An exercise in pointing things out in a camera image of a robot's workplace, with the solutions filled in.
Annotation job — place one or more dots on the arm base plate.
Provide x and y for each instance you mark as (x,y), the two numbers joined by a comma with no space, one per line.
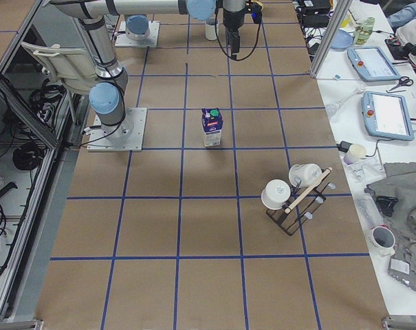
(128,137)
(125,38)

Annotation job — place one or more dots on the white grey mug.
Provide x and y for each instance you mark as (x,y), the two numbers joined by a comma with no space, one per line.
(211,29)

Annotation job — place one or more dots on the aluminium frame post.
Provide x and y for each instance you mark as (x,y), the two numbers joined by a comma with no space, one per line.
(339,14)

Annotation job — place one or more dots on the white red-rimmed mug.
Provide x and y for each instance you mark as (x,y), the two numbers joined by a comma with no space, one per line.
(382,239)

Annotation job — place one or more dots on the black wire cup rack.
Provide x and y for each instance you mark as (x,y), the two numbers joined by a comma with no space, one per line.
(300,207)

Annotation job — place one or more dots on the grey cloth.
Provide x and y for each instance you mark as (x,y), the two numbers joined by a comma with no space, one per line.
(400,184)

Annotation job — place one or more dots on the blue white milk carton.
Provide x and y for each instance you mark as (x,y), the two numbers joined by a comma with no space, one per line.
(212,123)

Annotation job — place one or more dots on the blue plate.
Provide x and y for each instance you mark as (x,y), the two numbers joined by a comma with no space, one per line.
(341,41)

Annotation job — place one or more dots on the black scissors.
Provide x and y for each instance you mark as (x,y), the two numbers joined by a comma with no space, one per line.
(404,81)

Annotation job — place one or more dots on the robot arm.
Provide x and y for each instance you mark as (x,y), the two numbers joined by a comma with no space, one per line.
(107,97)
(137,26)

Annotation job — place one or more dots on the white cup on rack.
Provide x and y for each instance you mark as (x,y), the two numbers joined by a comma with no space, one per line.
(304,175)
(275,194)

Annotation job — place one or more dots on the blue teach pendant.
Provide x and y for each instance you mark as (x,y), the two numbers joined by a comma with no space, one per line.
(372,64)
(386,116)

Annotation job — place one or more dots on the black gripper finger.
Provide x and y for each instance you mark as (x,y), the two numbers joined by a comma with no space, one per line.
(234,42)

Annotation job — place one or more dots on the paper cup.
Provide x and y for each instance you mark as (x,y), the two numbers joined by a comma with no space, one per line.
(355,153)

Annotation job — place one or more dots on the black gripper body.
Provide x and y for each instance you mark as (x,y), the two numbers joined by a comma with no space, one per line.
(232,21)

